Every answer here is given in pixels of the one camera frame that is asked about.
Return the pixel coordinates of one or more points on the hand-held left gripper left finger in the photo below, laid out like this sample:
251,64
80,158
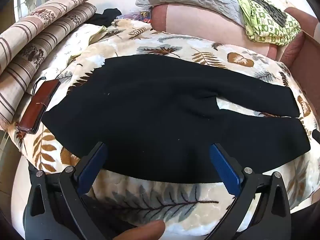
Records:
93,166

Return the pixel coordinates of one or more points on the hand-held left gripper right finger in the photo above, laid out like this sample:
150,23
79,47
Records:
225,167

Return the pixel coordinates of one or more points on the black pants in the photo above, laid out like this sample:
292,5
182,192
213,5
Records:
150,117

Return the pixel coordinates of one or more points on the person's left hand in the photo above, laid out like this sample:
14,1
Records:
142,231

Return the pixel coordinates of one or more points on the leaf printed blanket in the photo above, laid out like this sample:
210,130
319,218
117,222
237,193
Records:
162,205

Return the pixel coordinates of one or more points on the brown leather wallet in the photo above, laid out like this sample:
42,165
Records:
35,107

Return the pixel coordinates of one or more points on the white small-print cloth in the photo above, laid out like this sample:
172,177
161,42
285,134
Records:
75,42

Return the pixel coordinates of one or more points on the striped beige folded blanket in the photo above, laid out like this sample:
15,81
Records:
25,55

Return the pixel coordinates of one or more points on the green printed cloth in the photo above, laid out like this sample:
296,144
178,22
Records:
265,31

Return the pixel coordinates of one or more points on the pink pillow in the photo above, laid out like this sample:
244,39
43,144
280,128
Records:
200,22

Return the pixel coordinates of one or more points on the black cloth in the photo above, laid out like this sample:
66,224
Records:
107,16

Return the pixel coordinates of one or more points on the colourful small packet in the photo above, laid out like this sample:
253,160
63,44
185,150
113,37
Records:
145,15

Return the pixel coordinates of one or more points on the dark grey cloth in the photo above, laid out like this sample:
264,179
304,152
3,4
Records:
270,11

